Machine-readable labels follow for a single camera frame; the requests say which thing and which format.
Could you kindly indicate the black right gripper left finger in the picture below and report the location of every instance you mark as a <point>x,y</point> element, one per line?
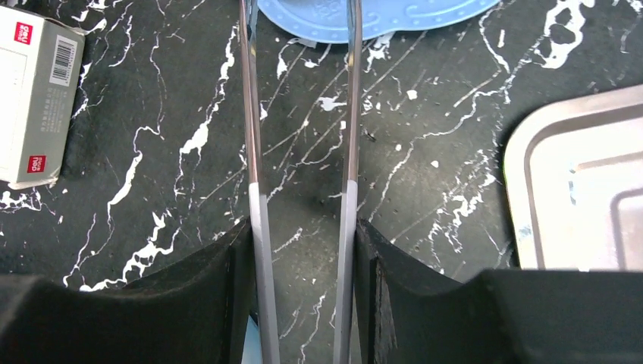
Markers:
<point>192,311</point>

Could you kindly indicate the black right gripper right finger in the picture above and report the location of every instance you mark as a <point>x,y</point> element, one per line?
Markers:
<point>409,313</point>

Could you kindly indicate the silver metal tongs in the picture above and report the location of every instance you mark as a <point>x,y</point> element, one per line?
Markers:
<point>258,200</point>

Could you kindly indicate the silver metal tray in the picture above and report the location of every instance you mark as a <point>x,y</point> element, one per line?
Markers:
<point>573,174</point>

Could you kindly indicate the white staple box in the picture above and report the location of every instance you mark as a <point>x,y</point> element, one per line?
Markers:
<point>40,68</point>

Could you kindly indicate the blue three-tier cake stand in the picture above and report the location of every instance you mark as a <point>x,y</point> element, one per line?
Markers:
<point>326,21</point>

